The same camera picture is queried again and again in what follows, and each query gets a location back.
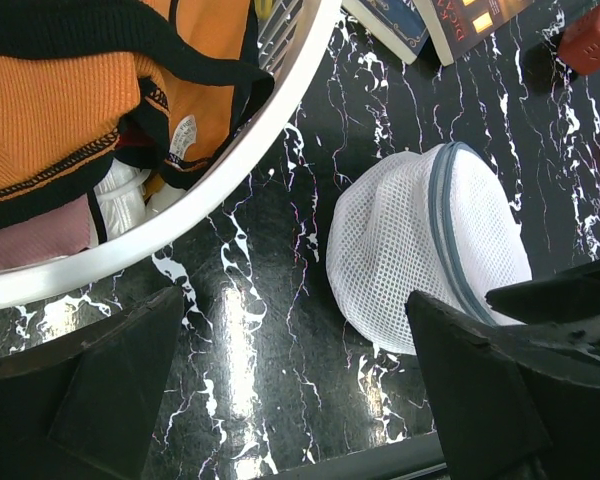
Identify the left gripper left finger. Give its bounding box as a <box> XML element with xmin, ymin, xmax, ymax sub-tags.
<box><xmin>0</xmin><ymin>287</ymin><xmax>184</xmax><ymax>479</ymax></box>

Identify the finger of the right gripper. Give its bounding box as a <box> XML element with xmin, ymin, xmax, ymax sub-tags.
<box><xmin>486</xmin><ymin>259</ymin><xmax>600</xmax><ymax>330</ymax></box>

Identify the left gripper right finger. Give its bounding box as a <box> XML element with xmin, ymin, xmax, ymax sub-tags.
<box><xmin>406</xmin><ymin>292</ymin><xmax>600</xmax><ymax>479</ymax></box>

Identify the white mesh laundry bag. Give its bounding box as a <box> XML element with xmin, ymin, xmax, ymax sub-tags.
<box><xmin>326</xmin><ymin>142</ymin><xmax>532</xmax><ymax>355</ymax></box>

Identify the orange black bra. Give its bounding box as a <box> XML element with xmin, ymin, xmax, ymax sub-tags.
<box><xmin>0</xmin><ymin>1</ymin><xmax>274</xmax><ymax>229</ymax></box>

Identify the white plastic laundry basket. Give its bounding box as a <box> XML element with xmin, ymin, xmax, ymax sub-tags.
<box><xmin>0</xmin><ymin>1</ymin><xmax>340</xmax><ymax>309</ymax></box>

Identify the pink garment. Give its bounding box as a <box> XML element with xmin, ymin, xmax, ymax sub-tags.
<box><xmin>0</xmin><ymin>195</ymin><xmax>91</xmax><ymax>272</ymax></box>

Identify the white garment in basket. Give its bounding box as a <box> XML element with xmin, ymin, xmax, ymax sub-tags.
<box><xmin>94</xmin><ymin>159</ymin><xmax>151</xmax><ymax>240</ymax></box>

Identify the dark red cube adapter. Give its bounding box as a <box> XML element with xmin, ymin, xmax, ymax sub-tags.
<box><xmin>558</xmin><ymin>3</ymin><xmax>600</xmax><ymax>75</ymax></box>

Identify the orange dark paperback book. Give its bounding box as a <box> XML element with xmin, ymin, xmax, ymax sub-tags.
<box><xmin>413</xmin><ymin>0</ymin><xmax>534</xmax><ymax>66</ymax></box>

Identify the blue paperback book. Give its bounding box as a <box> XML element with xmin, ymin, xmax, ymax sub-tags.
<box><xmin>341</xmin><ymin>0</ymin><xmax>429</xmax><ymax>65</ymax></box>

